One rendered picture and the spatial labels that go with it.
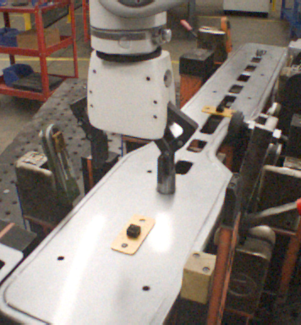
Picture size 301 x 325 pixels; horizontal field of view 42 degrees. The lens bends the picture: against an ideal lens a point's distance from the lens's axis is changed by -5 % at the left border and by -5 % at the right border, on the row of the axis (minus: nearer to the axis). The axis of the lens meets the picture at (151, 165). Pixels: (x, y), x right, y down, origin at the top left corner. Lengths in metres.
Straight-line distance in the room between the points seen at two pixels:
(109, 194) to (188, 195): 0.13
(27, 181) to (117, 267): 0.25
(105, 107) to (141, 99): 0.05
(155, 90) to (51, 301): 0.29
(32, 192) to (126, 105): 0.32
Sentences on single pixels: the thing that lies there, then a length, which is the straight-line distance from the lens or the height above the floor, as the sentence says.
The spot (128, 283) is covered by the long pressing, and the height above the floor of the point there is 1.00.
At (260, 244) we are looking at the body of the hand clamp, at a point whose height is 1.05.
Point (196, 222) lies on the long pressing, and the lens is 0.63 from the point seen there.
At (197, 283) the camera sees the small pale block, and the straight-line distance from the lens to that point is 0.48.
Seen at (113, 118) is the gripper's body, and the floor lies 1.19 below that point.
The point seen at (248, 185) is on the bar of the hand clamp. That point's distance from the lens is 0.47.
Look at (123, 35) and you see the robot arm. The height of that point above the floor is 1.30.
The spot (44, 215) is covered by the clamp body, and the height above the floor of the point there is 0.95.
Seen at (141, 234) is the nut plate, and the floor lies 1.00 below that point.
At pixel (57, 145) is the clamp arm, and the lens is 0.66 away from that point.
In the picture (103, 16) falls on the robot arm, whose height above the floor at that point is 1.32.
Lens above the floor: 1.40
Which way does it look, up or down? 32 degrees down
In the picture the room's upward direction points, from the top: straight up
